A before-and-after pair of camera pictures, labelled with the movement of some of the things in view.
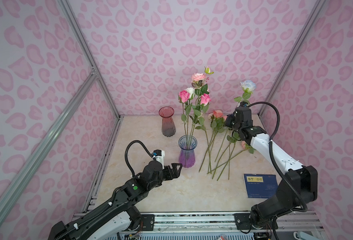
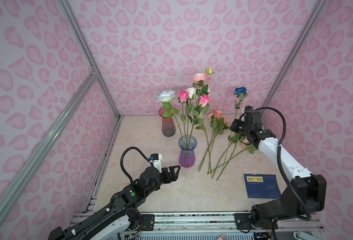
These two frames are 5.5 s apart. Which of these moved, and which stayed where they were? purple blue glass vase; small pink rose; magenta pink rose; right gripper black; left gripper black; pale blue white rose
Moved: pale blue white rose; right gripper black
Stayed: magenta pink rose; left gripper black; small pink rose; purple blue glass vase
